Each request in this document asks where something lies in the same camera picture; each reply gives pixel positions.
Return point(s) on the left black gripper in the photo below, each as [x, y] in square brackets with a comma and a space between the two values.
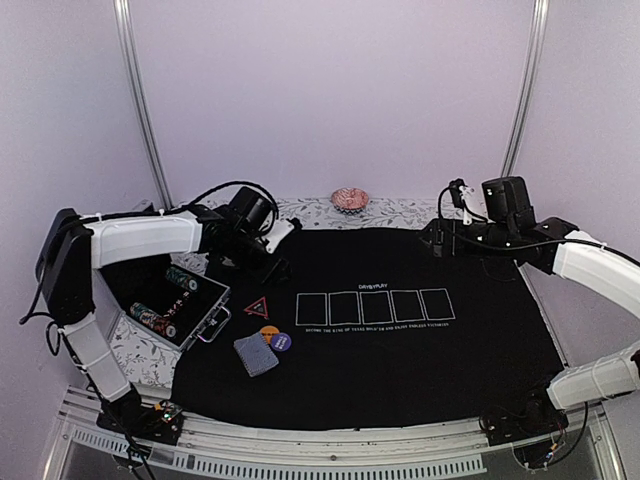
[277, 271]

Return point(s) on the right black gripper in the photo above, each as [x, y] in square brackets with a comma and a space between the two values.
[454, 239]

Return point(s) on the orange big blind button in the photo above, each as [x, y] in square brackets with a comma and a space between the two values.
[269, 331]

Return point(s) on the purple small blind button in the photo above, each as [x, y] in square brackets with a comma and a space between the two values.
[281, 342]

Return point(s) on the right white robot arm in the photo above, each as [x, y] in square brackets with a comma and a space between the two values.
[588, 291]

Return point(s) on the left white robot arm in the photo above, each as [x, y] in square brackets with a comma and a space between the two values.
[66, 283]

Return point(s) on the red black triangle token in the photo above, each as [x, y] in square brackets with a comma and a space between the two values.
[258, 308]

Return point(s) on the blue playing card deck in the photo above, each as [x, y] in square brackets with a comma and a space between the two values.
[255, 354]

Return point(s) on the red patterned small bowl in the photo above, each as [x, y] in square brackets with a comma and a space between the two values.
[349, 201]

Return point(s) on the poker chip stack rear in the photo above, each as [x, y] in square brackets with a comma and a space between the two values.
[182, 279]

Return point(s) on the poker chip stack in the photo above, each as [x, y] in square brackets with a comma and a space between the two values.
[152, 320]
[182, 279]

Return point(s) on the aluminium poker chip case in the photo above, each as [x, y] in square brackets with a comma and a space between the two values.
[132, 254]

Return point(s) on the black poker table mat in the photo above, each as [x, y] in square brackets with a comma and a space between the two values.
[383, 335]

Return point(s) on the poker chip stack front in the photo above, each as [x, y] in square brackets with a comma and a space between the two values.
[152, 320]

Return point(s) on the floral patterned tablecloth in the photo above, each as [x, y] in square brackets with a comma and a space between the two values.
[147, 361]

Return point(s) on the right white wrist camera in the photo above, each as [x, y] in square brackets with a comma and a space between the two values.
[458, 191]

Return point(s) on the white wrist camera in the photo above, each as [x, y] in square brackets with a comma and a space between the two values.
[458, 191]
[281, 229]

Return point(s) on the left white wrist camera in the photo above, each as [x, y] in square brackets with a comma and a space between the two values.
[281, 229]

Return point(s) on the right aluminium frame post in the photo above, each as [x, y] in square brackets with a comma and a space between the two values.
[531, 65]

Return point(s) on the aluminium frame post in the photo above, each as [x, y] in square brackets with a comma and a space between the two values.
[531, 65]
[126, 36]

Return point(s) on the front aluminium rail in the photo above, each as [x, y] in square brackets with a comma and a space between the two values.
[212, 449]

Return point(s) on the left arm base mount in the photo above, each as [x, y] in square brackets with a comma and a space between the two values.
[161, 422]

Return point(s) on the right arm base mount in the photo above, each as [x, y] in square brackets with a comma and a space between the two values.
[537, 418]

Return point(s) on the left aluminium frame post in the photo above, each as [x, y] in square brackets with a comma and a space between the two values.
[126, 36]

